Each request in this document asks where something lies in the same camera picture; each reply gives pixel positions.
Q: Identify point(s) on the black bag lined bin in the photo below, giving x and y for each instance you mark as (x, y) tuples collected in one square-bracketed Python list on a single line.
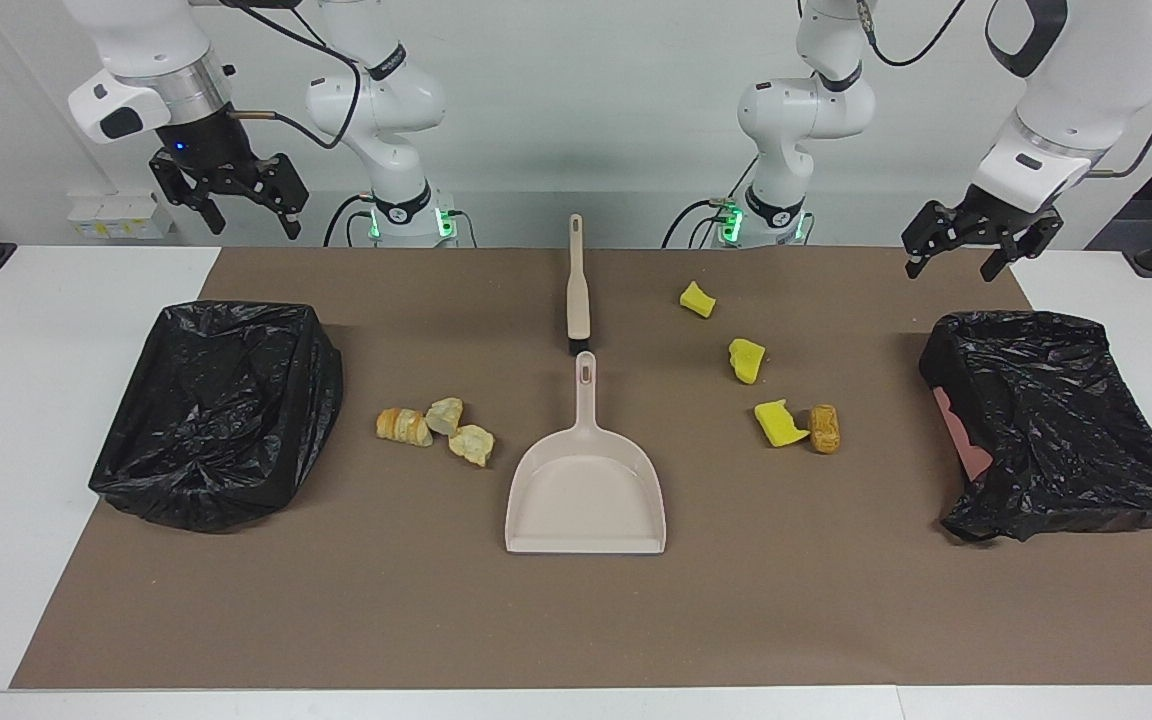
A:
[(216, 420)]

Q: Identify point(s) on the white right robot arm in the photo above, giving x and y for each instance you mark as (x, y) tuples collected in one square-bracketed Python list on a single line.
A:
[(376, 100)]

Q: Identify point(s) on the white wall socket box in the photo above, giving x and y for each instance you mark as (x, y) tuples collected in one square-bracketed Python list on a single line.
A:
[(121, 215)]

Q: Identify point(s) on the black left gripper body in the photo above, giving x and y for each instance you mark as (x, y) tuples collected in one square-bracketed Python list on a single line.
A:
[(991, 215)]

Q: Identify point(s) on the orange croissant piece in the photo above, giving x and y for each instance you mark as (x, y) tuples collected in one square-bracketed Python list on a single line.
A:
[(402, 427)]

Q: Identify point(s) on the yellow sponge piece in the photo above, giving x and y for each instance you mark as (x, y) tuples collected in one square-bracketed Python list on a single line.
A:
[(698, 299), (779, 425), (747, 360)]

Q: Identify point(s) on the pale bread chunk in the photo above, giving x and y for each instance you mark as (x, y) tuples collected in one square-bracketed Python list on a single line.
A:
[(444, 415), (473, 445)]

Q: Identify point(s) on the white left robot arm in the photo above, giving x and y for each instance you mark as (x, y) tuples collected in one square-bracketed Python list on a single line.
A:
[(796, 110)]

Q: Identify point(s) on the brown bread roll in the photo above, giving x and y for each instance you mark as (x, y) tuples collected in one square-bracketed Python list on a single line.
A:
[(824, 430)]

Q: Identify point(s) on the brown table mat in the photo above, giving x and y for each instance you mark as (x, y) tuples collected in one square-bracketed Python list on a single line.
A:
[(576, 620)]

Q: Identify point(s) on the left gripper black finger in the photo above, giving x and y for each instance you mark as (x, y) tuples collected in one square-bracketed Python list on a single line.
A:
[(924, 235), (1026, 245)]

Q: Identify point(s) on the beige brush with black bristles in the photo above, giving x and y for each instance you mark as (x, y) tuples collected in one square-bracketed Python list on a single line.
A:
[(578, 290)]

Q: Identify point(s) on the loose black trash bag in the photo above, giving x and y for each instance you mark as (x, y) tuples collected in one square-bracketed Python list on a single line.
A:
[(1066, 420)]

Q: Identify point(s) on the beige plastic dustpan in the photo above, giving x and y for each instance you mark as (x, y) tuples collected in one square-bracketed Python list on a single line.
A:
[(586, 490)]

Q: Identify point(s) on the dark partition panel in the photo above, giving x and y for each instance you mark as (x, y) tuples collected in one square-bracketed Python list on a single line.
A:
[(1141, 222)]

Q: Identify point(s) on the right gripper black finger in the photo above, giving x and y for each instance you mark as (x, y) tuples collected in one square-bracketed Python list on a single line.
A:
[(204, 208), (288, 190)]

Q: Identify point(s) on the pink plastic bin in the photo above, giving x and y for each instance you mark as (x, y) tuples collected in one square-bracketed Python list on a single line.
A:
[(966, 445)]

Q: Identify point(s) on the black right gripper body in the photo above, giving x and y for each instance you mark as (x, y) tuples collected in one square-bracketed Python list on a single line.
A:
[(201, 150)]

